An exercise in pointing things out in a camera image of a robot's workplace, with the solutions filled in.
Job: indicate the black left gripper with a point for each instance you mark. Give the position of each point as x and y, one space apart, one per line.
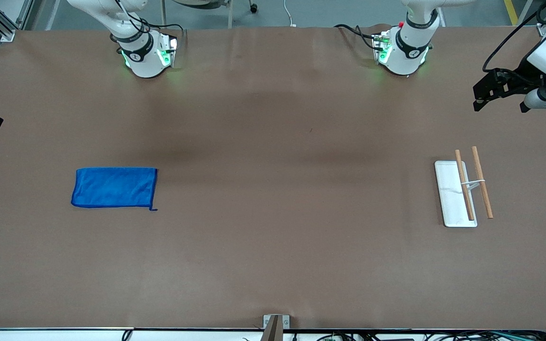
521 76

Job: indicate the black chair caster wheel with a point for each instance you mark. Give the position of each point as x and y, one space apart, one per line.
253 8

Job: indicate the blue microfibre towel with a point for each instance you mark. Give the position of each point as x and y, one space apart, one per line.
114 187

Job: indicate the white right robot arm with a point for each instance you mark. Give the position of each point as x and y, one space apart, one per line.
142 59

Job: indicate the grey metal bracket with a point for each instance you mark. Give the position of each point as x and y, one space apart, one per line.
286 322

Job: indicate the brown post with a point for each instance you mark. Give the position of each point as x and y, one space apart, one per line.
272 331

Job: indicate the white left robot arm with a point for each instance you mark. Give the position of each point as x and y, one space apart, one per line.
408 47

